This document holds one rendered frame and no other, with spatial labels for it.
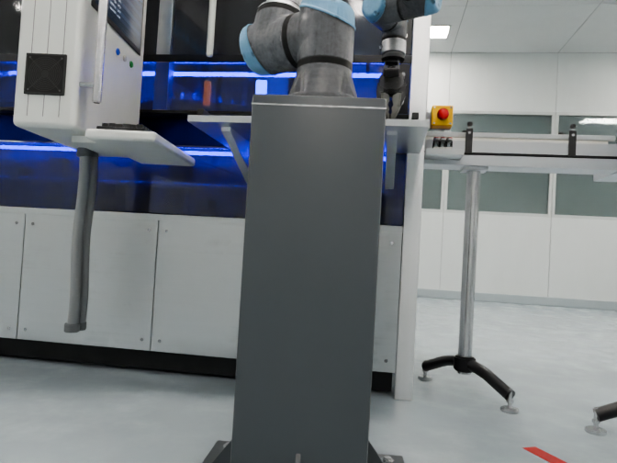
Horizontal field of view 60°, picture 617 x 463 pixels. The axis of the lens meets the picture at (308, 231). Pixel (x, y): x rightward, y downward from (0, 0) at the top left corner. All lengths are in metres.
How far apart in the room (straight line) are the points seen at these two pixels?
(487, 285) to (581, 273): 1.05
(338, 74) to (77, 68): 0.84
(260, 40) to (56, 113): 0.69
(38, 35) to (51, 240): 0.85
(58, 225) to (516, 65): 5.77
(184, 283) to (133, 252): 0.23
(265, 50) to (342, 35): 0.18
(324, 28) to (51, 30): 0.88
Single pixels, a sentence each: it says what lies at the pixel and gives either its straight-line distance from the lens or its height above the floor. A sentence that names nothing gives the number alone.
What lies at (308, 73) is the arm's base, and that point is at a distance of 1.10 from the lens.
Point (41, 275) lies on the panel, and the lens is 2.31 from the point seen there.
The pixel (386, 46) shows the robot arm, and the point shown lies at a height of 1.13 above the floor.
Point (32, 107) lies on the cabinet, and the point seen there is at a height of 0.85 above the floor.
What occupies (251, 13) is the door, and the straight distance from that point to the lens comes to 2.16.
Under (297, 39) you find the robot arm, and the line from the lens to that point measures 1.15.
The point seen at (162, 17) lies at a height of 1.35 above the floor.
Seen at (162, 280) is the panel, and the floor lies 0.35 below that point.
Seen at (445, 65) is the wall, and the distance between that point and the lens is 6.90.
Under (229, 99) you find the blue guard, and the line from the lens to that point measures 2.06.
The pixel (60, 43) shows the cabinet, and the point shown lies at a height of 1.04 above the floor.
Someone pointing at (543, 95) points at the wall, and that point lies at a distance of 6.98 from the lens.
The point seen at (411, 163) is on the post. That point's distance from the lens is 1.92.
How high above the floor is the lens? 0.51
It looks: 2 degrees up
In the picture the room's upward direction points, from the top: 3 degrees clockwise
